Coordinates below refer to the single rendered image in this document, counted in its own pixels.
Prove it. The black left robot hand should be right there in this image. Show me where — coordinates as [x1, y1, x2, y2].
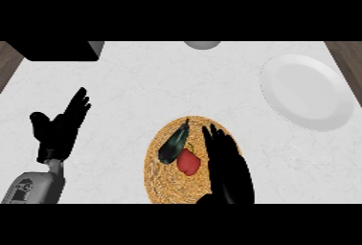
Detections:
[28, 86, 93, 164]

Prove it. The red bell pepper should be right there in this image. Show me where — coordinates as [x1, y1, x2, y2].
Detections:
[177, 143, 202, 177]

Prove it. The grey round object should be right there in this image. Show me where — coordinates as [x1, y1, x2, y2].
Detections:
[181, 41, 221, 51]

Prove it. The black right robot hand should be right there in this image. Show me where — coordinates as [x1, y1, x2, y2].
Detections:
[195, 123, 255, 205]

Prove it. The black box appliance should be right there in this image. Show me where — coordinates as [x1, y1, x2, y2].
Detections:
[6, 41, 106, 62]

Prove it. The round woven straw placemat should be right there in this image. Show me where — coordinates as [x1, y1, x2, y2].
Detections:
[143, 115, 245, 205]

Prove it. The white round plate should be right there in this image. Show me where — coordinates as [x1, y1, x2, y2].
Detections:
[258, 54, 356, 132]

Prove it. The dark green eggplant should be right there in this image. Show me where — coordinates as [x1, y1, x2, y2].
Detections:
[156, 118, 190, 166]

